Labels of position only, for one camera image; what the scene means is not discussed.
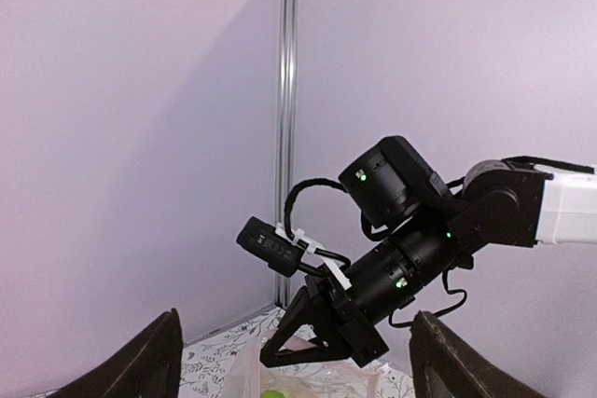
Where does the floral table mat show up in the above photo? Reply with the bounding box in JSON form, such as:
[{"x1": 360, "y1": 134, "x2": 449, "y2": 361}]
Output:
[{"x1": 179, "y1": 302, "x2": 416, "y2": 398}]

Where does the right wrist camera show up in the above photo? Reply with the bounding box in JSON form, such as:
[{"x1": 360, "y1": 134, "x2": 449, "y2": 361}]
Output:
[{"x1": 235, "y1": 215, "x2": 354, "y2": 291}]

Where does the right aluminium frame post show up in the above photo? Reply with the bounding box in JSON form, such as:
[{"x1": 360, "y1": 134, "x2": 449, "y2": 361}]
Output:
[{"x1": 271, "y1": 0, "x2": 300, "y2": 309}]

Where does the right black cable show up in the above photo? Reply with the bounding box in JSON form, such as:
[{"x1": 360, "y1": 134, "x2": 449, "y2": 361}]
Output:
[{"x1": 279, "y1": 177, "x2": 467, "y2": 329}]

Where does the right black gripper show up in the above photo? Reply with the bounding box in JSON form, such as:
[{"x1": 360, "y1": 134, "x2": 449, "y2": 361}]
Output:
[{"x1": 259, "y1": 218, "x2": 473, "y2": 367}]

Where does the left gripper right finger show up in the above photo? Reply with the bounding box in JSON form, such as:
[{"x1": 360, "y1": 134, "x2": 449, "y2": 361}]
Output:
[{"x1": 409, "y1": 311, "x2": 543, "y2": 398}]

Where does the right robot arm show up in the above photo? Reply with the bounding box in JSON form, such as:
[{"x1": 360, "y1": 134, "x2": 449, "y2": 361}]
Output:
[{"x1": 260, "y1": 136, "x2": 596, "y2": 367}]

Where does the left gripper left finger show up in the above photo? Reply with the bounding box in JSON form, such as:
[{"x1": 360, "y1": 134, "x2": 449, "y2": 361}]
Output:
[{"x1": 51, "y1": 309, "x2": 182, "y2": 398}]

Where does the green toy lime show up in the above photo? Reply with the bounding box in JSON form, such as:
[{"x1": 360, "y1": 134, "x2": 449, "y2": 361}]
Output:
[{"x1": 259, "y1": 390, "x2": 285, "y2": 398}]

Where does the clear zip top bag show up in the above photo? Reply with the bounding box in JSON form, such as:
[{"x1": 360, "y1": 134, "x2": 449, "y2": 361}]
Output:
[{"x1": 223, "y1": 332, "x2": 411, "y2": 398}]

